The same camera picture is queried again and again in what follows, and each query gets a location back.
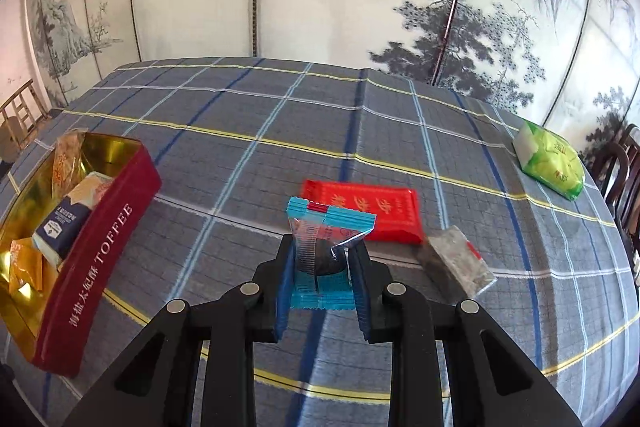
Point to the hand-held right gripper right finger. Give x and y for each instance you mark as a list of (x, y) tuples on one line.
[(361, 297)]

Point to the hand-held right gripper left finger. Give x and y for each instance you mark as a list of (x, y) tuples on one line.
[(285, 287)]

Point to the blue-edged snack packet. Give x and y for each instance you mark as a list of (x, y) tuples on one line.
[(310, 227)]

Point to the dark red candy tin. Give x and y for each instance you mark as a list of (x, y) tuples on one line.
[(100, 267)]

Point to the white and navy snack packet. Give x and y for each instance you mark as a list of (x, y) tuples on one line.
[(60, 227)]

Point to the clear packet of orange snacks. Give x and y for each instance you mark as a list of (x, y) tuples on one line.
[(67, 167)]

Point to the yellow orange snack packet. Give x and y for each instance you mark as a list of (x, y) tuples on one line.
[(27, 272)]

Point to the red flat packet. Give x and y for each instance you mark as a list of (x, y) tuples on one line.
[(380, 207)]

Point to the clear packet of dark seeds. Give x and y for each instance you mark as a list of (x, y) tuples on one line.
[(455, 262)]

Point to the green tissue pack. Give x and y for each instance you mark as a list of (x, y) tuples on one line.
[(550, 162)]

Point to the dark wooden chair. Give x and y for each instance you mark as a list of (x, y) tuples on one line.
[(622, 187)]

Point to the light wooden chair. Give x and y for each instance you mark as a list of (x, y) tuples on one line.
[(20, 112)]

